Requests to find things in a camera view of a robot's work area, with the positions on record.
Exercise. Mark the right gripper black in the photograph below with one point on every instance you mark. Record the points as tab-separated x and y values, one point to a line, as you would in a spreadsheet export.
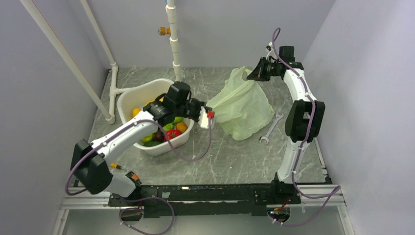
259	74

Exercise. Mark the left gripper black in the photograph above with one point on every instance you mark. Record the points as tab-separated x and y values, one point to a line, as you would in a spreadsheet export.
199	104

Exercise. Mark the light green plastic bag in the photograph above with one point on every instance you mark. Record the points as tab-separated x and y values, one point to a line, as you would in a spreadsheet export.
241	107

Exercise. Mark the light green fake pear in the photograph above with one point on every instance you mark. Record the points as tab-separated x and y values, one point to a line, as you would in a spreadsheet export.
147	138

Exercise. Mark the yellow fake banana bunch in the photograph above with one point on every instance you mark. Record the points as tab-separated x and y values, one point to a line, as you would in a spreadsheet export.
160	100

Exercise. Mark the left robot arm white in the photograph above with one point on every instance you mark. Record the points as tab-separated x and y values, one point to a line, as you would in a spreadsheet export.
91	160

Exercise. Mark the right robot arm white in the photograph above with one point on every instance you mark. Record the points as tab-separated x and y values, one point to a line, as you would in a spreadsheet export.
304	119

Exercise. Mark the small orange fake fruit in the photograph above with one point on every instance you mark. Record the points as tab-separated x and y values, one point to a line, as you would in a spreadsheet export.
181	126

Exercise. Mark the green fake star fruit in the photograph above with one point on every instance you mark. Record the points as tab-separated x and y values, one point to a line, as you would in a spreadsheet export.
171	125

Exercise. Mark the red fake tomato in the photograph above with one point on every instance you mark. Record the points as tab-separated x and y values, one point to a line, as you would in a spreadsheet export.
171	134

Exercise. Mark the dark green fake avocado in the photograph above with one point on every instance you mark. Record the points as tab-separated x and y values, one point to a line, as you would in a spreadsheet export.
151	143

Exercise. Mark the yellow fake corn cob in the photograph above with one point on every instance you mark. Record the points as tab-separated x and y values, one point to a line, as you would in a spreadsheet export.
135	112

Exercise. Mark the silver open-end wrench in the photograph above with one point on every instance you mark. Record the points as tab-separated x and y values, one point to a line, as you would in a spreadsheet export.
265	138

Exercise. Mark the white plastic basket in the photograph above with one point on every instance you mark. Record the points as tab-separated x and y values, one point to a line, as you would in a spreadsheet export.
135	98

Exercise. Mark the thin white diagonal pipe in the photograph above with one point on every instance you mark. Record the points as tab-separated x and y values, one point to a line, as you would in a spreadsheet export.
114	90

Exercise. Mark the orange pipe valve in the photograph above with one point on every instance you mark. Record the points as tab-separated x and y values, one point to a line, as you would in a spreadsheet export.
163	31

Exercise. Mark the white diagonal pvc pipe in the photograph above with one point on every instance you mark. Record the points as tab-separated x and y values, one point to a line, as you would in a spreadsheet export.
45	27

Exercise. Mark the white vertical pvc pipe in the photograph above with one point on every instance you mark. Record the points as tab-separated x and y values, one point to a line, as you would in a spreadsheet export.
174	41

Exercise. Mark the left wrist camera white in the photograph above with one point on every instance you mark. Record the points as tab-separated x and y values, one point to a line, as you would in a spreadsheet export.
206	118

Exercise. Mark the orange handled screwdriver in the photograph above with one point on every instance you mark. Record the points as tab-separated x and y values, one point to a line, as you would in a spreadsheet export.
116	166

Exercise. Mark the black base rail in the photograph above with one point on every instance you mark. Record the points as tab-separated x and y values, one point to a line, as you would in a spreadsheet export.
163	200

